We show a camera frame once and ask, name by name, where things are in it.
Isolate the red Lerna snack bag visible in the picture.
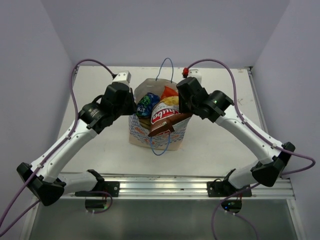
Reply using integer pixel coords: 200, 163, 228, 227
160, 86, 179, 100

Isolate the blue Burts snack bag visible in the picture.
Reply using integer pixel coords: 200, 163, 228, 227
136, 92, 160, 118

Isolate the Chuba cassava chips bag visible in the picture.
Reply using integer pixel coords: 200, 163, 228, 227
148, 96, 192, 137

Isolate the blue checkered paper bag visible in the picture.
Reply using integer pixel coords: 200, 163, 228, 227
128, 57, 192, 156

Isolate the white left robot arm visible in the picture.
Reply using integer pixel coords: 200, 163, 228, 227
16, 82, 136, 206

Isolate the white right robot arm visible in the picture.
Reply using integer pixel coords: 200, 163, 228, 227
176, 77, 295, 197

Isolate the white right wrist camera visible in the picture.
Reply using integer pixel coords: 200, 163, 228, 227
182, 67, 202, 83

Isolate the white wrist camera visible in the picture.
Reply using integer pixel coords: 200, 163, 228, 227
182, 67, 202, 83
112, 71, 132, 85

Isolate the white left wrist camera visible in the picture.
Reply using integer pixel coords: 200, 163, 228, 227
112, 71, 132, 85

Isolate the aluminium mounting rail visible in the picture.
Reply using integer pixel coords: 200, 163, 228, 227
57, 174, 293, 200

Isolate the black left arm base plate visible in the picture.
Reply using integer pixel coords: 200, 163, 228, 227
74, 181, 120, 197

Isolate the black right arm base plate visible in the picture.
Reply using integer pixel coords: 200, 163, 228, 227
206, 178, 252, 198

